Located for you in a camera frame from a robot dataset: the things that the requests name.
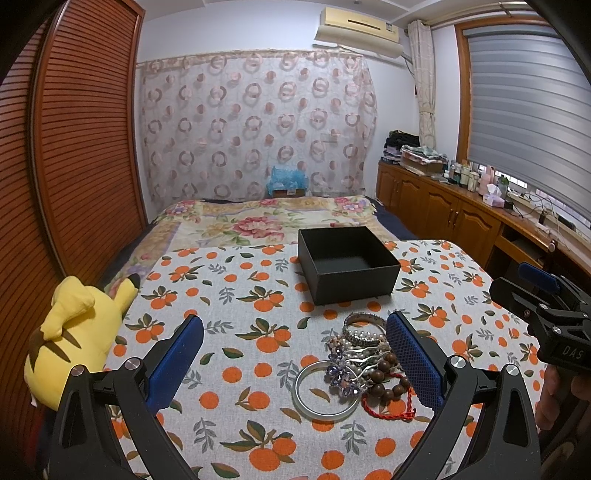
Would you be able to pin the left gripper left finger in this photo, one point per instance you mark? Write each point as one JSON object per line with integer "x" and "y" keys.
{"x": 84, "y": 444}

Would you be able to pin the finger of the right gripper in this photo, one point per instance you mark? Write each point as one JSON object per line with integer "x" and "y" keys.
{"x": 538, "y": 274}
{"x": 518, "y": 300}

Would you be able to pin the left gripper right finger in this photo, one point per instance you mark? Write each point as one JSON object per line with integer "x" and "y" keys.
{"x": 505, "y": 443}

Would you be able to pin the silver carved bangle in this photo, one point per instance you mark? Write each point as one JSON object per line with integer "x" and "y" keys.
{"x": 364, "y": 330}

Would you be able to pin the pale jade bangle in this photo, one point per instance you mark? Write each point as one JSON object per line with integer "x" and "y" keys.
{"x": 316, "y": 397}

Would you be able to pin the black jewelry box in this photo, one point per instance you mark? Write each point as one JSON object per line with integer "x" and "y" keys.
{"x": 346, "y": 264}

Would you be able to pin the person's right hand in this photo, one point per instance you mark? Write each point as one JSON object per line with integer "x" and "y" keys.
{"x": 548, "y": 408}

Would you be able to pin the wooden sideboard cabinet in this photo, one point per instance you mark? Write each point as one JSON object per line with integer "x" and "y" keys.
{"x": 496, "y": 238}

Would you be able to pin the pink tissue box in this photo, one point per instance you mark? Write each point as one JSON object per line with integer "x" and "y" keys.
{"x": 493, "y": 196}

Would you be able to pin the yellow plush toy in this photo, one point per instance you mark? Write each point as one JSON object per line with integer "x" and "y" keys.
{"x": 79, "y": 329}

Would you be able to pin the cosmetic bottles group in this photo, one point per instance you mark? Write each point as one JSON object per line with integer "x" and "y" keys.
{"x": 475, "y": 179}

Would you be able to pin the orange print tablecloth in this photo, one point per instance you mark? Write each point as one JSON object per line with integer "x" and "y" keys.
{"x": 232, "y": 416}

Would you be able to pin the grey window blind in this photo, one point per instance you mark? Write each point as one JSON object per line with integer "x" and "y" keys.
{"x": 530, "y": 114}

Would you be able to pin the stack of folded clothes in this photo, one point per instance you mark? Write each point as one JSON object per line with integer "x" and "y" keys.
{"x": 404, "y": 149}

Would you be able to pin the wooden louvered wardrobe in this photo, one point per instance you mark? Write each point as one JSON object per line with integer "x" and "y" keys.
{"x": 70, "y": 190}

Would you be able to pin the floral bedspread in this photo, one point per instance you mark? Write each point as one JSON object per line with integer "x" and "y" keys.
{"x": 207, "y": 224}

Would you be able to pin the beige tied curtain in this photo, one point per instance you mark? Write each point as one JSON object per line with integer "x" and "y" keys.
{"x": 424, "y": 71}

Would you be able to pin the blue wrapped box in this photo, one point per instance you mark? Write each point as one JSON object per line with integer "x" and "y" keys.
{"x": 287, "y": 183}

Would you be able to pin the pink circle pattern curtain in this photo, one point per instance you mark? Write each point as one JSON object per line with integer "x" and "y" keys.
{"x": 212, "y": 126}

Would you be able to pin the wall air conditioner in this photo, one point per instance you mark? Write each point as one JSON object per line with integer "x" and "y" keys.
{"x": 354, "y": 30}

